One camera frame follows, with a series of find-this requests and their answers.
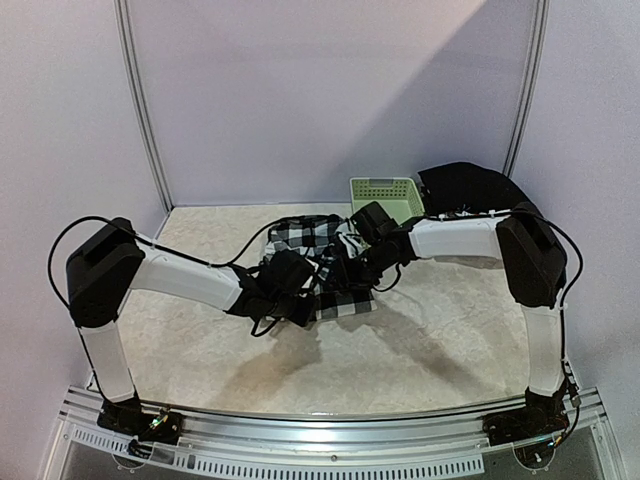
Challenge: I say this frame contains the black white patterned garment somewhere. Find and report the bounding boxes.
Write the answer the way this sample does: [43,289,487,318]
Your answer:
[263,214,377,321]

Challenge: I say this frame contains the black t-shirt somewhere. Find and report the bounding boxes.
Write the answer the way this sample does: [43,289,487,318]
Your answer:
[418,162,531,216]

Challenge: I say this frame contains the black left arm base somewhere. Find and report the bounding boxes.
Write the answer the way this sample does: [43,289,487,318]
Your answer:
[97,395,184,445]

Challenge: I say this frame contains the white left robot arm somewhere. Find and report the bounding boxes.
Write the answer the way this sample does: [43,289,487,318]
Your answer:
[65,218,316,434]

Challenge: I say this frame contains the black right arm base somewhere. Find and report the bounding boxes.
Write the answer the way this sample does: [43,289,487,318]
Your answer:
[482,380,580,448]

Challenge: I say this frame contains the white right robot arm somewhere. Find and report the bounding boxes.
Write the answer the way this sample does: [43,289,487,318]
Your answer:
[350,202,567,436]

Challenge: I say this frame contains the pale green plastic laundry basket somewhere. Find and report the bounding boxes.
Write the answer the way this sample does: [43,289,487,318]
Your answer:
[350,177,425,224]

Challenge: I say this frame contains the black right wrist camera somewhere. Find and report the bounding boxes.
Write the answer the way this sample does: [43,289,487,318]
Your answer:
[351,201,399,245]

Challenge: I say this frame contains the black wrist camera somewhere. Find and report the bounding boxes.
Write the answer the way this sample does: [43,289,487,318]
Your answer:
[257,250,314,295]
[351,201,399,245]

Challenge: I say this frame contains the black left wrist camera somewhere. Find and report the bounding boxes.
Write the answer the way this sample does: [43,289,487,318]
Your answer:
[257,250,314,295]

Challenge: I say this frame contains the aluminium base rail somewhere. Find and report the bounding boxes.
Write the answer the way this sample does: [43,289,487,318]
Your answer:
[41,387,627,479]

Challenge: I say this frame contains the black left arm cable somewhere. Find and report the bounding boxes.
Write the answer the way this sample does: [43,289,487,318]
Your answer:
[47,214,281,314]

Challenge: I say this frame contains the right corner wall post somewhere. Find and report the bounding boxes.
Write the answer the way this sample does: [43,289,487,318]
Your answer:
[502,0,550,177]

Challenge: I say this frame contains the corner wall post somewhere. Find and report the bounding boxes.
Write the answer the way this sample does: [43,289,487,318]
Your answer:
[114,0,175,214]
[502,0,550,177]

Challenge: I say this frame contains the left corner wall post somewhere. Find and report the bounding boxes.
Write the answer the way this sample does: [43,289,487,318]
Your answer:
[114,0,175,214]

